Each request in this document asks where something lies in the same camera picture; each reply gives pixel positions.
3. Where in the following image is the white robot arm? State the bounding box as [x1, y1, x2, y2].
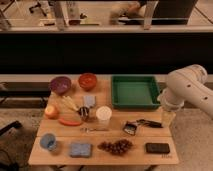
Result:
[157, 64, 213, 127]

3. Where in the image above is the red bowl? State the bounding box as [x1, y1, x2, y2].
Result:
[78, 73, 97, 91]

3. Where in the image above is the purple bowl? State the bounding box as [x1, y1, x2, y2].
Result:
[49, 76, 71, 95]

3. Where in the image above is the black rectangular box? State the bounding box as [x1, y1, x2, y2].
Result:
[145, 143, 170, 154]

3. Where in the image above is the black dustpan brush tool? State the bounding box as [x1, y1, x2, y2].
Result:
[123, 119, 162, 136]

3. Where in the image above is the green plastic tray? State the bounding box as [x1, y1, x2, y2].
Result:
[111, 76, 160, 110]

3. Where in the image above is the bunch of red grapes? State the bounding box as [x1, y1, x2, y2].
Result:
[98, 139, 133, 156]

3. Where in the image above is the white plastic cup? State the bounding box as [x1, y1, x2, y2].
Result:
[96, 106, 112, 126]

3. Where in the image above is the small metal cup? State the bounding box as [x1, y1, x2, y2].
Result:
[78, 106, 89, 121]

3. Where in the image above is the metal spoon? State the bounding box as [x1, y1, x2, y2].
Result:
[80, 127, 109, 133]

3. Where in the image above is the wooden table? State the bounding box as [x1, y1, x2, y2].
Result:
[28, 79, 180, 167]

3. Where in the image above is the blue sponge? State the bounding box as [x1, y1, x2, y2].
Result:
[69, 143, 92, 158]

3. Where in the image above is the banana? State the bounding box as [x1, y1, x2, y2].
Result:
[62, 96, 78, 111]

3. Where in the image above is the carrot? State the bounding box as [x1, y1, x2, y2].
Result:
[58, 118, 82, 126]

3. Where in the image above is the apple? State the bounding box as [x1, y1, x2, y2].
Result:
[44, 105, 59, 119]

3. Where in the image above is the blue cup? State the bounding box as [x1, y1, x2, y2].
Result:
[40, 133, 57, 151]

